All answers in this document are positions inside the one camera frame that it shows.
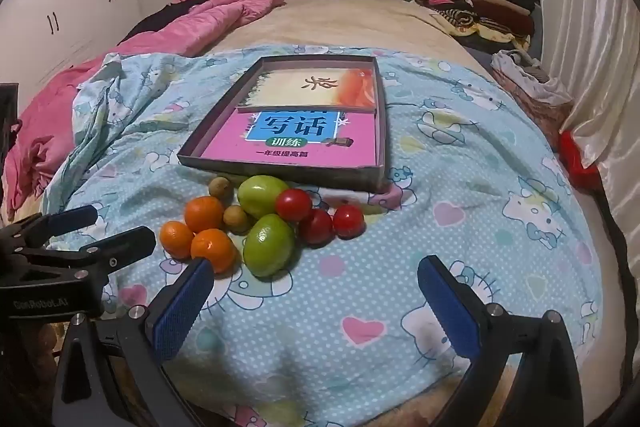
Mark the red cherry tomato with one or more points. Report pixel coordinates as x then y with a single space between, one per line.
293 204
316 226
348 221

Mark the white plastic bag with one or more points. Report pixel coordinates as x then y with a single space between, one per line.
530 82

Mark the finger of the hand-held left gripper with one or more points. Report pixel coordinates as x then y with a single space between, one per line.
115 249
75 217

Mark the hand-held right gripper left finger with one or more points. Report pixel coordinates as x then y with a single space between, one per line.
182 312

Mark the black garment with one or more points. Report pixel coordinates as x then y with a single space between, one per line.
160 14

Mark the red cloth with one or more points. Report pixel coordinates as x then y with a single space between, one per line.
577 162

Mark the cream and orange book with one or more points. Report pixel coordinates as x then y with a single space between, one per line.
285 87

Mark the light blue cat-print blanket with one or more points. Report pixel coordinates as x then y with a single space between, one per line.
350 297

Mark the orange tangerine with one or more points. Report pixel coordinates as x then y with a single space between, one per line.
213 250
204 214
176 238

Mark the beige bed sheet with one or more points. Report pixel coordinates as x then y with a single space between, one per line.
350 22

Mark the green jujube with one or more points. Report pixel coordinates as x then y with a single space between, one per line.
262 196
268 245

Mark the pink book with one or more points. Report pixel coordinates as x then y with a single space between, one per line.
235 142

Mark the pile of folded clothes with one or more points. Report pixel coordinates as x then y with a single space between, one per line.
480 2

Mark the brown longan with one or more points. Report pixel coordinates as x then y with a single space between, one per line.
220 189
236 218

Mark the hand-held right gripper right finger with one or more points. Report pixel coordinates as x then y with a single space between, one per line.
447 307

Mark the pink quilt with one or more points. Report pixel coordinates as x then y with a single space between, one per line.
225 12

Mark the white curtain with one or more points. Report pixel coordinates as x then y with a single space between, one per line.
600 57

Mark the shallow cardboard box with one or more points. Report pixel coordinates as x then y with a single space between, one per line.
285 171

